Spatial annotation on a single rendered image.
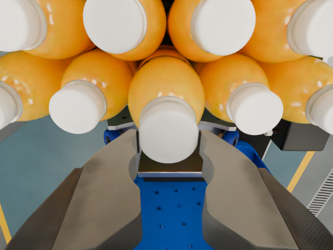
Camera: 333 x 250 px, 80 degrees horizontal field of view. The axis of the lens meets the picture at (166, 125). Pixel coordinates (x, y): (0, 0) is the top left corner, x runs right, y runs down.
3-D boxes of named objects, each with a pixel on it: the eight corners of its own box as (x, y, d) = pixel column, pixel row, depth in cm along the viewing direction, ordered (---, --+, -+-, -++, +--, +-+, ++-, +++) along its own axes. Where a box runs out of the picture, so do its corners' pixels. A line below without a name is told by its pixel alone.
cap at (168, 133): (204, 127, 15) (209, 140, 13) (162, 153, 16) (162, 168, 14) (173, 86, 13) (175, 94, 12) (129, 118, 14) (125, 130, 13)
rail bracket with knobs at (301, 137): (245, 122, 41) (268, 152, 31) (252, 88, 37) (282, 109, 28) (292, 123, 41) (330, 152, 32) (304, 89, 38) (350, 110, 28)
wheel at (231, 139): (218, 156, 35) (229, 160, 34) (221, 133, 33) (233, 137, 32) (227, 145, 38) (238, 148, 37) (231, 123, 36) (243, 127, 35)
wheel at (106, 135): (114, 159, 33) (125, 155, 35) (111, 136, 31) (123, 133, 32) (103, 148, 36) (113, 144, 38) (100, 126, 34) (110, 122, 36)
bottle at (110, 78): (125, 32, 32) (85, 44, 15) (149, 70, 35) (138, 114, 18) (90, 56, 34) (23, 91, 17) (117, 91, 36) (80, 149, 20)
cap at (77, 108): (85, 72, 17) (77, 77, 15) (115, 108, 18) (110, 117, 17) (51, 95, 17) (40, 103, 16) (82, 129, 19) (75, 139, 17)
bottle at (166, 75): (195, 73, 31) (234, 132, 15) (160, 99, 33) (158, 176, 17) (169, 33, 29) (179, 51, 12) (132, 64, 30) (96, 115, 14)
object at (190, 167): (144, 138, 38) (138, 185, 27) (144, 127, 37) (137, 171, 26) (196, 138, 39) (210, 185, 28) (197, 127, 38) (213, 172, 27)
